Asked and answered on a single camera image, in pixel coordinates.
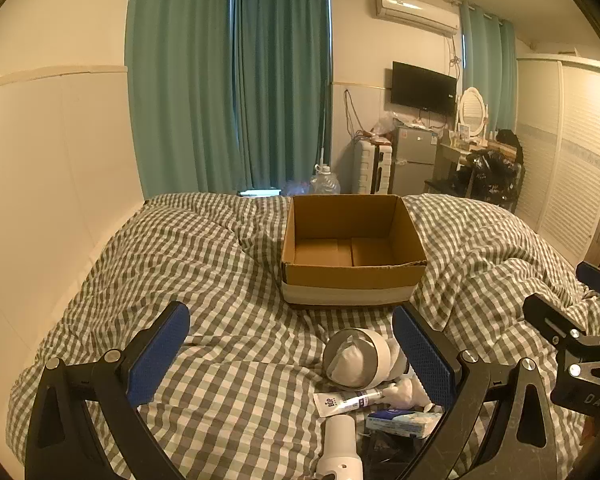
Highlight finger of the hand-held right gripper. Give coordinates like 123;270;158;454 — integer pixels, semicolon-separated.
576;261;600;306
522;292;593;353

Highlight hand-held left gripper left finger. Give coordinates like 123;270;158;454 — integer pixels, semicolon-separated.
25;301;191;480

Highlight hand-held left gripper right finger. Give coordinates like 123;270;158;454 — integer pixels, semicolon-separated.
392;304;558;480

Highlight white tape roll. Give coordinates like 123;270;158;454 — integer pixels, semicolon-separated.
322;327;409;392

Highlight white printed tube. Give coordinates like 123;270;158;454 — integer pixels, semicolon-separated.
313;387;388;418

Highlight brown cardboard box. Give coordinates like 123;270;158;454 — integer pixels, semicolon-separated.
280;194;428;308

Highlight black rounded case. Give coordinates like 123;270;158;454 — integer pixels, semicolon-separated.
360;431;428;467

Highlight white crumpled cloth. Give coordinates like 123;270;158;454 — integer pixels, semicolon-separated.
380;377;435;409

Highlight blue tissue packet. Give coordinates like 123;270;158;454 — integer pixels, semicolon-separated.
365;407;447;439

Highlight grey checked blanket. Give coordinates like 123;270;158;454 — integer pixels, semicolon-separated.
5;192;600;480

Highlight white cylindrical device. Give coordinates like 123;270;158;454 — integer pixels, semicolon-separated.
315;416;365;480

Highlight white slatted wardrobe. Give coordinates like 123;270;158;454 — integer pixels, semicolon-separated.
515;52;600;261

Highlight pile of black bags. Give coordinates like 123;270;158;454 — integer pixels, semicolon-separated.
455;129;526;212

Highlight black chair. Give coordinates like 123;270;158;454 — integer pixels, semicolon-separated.
424;162;476;199

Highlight dressing table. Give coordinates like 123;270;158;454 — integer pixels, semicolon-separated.
432;140;483;196

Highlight white suitcase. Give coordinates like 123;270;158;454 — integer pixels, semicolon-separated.
352;139;396;195

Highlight silver small fridge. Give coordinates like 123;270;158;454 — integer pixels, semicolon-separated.
392;125;438;196

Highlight clear large water bottle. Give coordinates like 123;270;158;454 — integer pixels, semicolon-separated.
307;162;342;196

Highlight white oval mirror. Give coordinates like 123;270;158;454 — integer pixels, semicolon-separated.
456;86;490;141

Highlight pale green narrow curtain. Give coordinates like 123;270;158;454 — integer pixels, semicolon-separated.
459;2;518;137

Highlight clear bag on fridge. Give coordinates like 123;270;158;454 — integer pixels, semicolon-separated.
377;111;402;137

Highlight light green curtain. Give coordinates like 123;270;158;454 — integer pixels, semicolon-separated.
125;0;241;201

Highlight dark green curtain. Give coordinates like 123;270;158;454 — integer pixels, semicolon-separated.
229;0;334;195

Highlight white air conditioner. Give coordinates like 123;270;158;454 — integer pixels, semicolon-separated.
375;0;461;37

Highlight hanging wall cables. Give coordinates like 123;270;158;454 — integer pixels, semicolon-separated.
342;89;367;139

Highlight black wall television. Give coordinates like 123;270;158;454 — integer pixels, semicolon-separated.
391;61;458;117

